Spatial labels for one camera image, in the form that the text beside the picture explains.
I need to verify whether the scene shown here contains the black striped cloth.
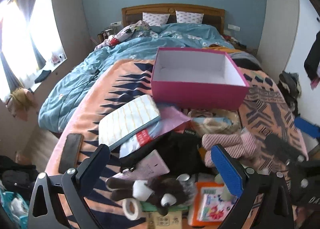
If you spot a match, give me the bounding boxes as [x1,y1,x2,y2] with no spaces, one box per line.
[229,50,263,71]

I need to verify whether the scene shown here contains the orange navy patterned blanket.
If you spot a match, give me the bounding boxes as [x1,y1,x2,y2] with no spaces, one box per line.
[45,58,309,229]

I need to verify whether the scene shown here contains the pink white plastic bag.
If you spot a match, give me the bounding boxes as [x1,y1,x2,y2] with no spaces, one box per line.
[119,105,193,159]

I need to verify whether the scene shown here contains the smartphone with orange case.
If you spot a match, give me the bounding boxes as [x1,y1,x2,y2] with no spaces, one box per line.
[59,133,84,173]

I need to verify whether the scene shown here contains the pale green plush toy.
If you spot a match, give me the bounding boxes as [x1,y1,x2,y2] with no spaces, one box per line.
[215,174,237,202]

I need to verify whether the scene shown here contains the dark sock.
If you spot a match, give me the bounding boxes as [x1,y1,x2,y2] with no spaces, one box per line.
[34,70,52,84]

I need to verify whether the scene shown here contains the blue duvet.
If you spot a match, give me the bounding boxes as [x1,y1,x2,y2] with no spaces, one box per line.
[38,23,235,133]

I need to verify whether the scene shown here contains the blond doll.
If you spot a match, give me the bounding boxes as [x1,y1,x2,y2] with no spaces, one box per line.
[5,88,38,121]

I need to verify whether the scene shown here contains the white tape roll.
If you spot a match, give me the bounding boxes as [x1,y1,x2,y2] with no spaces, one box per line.
[122,198,143,219]

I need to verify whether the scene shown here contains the green cloth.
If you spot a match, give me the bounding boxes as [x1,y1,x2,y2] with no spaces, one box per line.
[141,201,188,213]

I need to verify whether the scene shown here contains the floral cloth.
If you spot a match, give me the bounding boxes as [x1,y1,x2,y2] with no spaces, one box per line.
[95,20,160,49]

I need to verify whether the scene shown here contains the hanging black garment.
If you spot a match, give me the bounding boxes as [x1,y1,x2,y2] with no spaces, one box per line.
[304,28,320,91]

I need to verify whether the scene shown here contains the dark grey curtain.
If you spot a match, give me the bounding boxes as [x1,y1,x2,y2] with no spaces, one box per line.
[14,0,47,67]
[0,51,25,94]

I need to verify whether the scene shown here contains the dark clothes on floor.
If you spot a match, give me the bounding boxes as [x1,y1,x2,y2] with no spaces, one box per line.
[0,155,38,194]

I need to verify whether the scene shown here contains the clear bottle grey cap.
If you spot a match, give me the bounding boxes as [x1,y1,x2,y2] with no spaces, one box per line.
[176,173,198,194]

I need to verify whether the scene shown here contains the pink knit sweater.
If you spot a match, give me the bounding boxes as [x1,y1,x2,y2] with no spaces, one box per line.
[201,128,270,174]

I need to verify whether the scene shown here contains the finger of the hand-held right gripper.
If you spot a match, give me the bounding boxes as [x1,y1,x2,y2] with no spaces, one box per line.
[264,134,312,169]
[294,116,320,136]

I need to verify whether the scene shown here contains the pink windowsill ornament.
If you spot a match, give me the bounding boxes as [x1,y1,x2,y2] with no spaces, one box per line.
[51,53,66,64]

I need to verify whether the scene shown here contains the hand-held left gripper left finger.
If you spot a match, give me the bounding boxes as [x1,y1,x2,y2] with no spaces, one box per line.
[27,144,110,229]

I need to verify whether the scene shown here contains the wooden nightstand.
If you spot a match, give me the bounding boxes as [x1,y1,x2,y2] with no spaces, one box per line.
[222,34,258,56]
[97,29,113,43]

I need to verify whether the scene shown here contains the black fabric bag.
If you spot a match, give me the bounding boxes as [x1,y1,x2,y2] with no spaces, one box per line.
[119,129,213,173]

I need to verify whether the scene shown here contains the white patterned pillow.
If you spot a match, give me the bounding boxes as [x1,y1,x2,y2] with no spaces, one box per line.
[175,10,204,24]
[142,12,171,26]

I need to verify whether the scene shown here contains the beige cardboard box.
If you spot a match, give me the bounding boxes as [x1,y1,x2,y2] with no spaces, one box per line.
[147,210,183,229]

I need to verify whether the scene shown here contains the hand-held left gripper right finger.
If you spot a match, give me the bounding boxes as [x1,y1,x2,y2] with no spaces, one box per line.
[211,143,295,229]

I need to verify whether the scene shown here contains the black white plush toy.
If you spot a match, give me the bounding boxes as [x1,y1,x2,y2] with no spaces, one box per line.
[106,175,190,216]

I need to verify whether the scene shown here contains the orange toy package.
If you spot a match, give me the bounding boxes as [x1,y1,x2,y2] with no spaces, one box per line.
[187,181,238,228]

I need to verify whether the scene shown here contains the pile of dark clothes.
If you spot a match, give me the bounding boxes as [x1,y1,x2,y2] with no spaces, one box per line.
[277,70,303,117]

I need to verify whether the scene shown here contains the wooden headboard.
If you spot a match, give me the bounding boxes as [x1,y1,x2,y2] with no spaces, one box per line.
[122,3,226,35]

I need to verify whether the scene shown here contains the yellow cloth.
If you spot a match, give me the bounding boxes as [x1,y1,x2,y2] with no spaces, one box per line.
[199,148,213,167]

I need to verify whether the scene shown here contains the teal white bag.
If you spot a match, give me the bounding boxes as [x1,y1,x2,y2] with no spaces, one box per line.
[0,184,30,224]

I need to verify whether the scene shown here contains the pink cardboard box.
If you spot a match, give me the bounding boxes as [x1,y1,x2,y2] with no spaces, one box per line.
[150,47,250,111]

